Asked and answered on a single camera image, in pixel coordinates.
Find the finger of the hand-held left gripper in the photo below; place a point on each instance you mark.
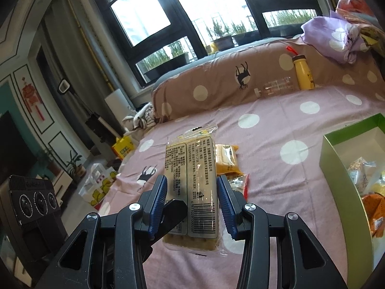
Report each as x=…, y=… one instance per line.
x=176, y=212

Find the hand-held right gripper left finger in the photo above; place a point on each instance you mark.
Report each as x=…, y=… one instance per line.
x=156, y=207

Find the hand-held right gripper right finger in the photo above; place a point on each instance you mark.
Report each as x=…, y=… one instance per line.
x=225, y=207

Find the beige packet with red edges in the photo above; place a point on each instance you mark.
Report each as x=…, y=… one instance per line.
x=240, y=183

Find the clear cracker packet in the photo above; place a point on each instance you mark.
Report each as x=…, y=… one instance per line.
x=192, y=171

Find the yellow snack packet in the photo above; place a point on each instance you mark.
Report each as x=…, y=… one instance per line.
x=228, y=159

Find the green cardboard box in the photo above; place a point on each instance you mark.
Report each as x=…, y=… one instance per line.
x=334, y=162

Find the small white grey snack packet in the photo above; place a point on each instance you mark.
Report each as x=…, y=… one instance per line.
x=361, y=171

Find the orange snack packet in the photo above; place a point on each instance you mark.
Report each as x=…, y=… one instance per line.
x=374, y=213

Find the potted houseplant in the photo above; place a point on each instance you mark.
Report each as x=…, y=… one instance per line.
x=75, y=164

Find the black television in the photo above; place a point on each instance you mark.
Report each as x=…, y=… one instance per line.
x=15, y=147

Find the white carrier bag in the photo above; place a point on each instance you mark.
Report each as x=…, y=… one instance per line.
x=96, y=186

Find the yellow cardboard box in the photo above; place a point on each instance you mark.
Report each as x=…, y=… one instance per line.
x=123, y=147

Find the pink polka dot bed sheet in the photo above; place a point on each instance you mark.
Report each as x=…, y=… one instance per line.
x=270, y=144

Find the striped white clothing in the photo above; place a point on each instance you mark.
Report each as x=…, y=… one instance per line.
x=141, y=120

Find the black stick vacuum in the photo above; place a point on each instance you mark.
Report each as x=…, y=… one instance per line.
x=96, y=123

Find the white cylinder appliance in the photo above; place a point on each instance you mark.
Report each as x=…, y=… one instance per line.
x=118, y=102

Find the clear plastic bottle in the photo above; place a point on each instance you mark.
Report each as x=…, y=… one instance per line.
x=276, y=88

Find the long black planter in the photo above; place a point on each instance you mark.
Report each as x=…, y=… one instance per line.
x=165, y=64
x=285, y=30

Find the brown polka dot pillow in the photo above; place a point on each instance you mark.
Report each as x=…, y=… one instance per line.
x=270, y=66

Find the yellow bottle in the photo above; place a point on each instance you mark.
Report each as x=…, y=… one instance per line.
x=303, y=72

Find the black plant pot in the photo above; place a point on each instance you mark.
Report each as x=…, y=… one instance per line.
x=245, y=37
x=222, y=42

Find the grey curtain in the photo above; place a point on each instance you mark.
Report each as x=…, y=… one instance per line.
x=78, y=42

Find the black framed window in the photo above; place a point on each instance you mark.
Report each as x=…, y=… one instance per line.
x=186, y=12

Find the purple dotted cloth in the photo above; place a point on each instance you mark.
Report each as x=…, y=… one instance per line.
x=327, y=33

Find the yellow patterned cloth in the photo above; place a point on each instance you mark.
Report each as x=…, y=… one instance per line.
x=370, y=37

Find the pink cloth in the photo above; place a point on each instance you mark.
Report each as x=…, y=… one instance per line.
x=355, y=3

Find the red knot wall ornament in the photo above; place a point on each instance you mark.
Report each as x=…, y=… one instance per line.
x=31, y=96

